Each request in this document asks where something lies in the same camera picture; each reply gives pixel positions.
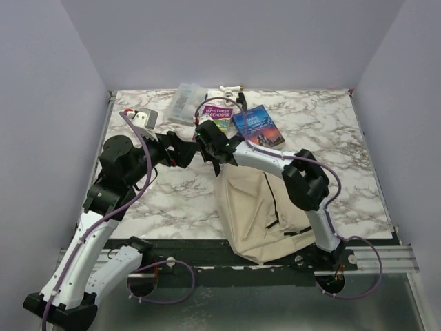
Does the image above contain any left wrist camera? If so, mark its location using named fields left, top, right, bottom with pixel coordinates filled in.
left=124, top=108, right=158, bottom=132

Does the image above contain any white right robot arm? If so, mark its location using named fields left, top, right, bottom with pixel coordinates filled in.
left=196, top=120, right=345, bottom=270

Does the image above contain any clear plastic organizer box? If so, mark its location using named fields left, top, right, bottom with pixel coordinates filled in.
left=166, top=83, right=208, bottom=126

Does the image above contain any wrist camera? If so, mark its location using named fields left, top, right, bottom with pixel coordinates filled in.
left=196, top=114, right=213, bottom=126
left=124, top=108, right=158, bottom=132

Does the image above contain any purple treehouse book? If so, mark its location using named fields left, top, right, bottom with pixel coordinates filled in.
left=202, top=105, right=233, bottom=133

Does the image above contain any Jane Eyre book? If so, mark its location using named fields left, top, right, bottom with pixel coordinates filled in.
left=232, top=105, right=285, bottom=150

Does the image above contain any aluminium rail frame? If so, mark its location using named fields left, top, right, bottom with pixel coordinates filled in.
left=349, top=245, right=420, bottom=274

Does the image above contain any white pipe fitting toy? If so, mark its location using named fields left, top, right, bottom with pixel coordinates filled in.
left=212, top=85, right=243, bottom=107

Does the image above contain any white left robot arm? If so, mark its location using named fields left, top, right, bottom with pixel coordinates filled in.
left=23, top=132, right=199, bottom=330

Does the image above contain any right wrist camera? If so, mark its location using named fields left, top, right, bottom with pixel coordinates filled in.
left=196, top=114, right=213, bottom=126

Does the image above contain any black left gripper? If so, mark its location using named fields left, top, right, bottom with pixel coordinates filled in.
left=125, top=127, right=200, bottom=186

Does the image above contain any beige canvas student backpack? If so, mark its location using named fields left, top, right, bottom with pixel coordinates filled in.
left=214, top=164, right=315, bottom=264

